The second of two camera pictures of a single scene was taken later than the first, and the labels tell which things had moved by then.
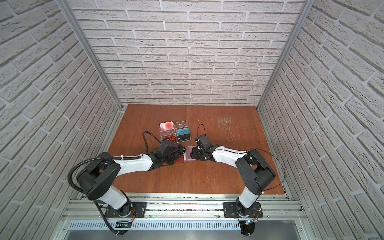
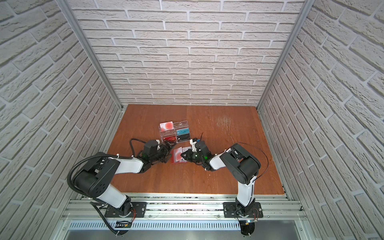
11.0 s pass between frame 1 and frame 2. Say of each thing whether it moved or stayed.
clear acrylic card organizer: stayed
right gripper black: moved
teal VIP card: stayed
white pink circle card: stayed
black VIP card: stayed
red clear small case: moved
